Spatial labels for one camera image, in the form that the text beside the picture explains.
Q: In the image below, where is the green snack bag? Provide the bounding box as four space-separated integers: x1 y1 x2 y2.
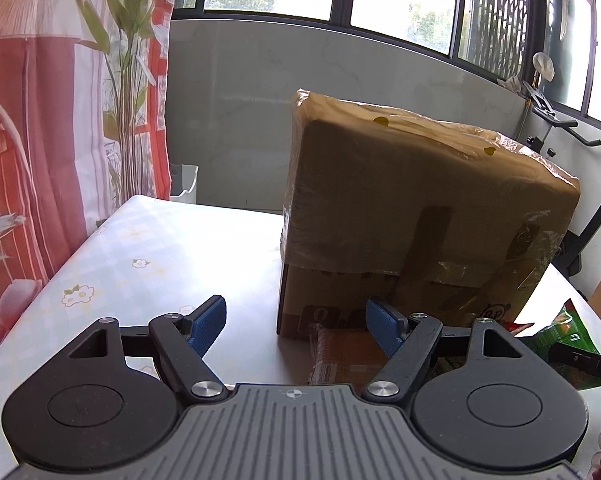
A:
500 300 601 396

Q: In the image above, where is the black exercise bike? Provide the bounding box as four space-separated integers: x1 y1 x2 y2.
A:
517 82 601 292

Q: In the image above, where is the brown cardboard box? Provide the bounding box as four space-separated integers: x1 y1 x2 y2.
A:
276 90 581 338

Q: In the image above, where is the white bin on floor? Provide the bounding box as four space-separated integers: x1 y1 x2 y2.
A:
169 164 198 205

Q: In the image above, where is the red printed curtain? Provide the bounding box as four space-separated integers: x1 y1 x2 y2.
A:
0 0 174 344

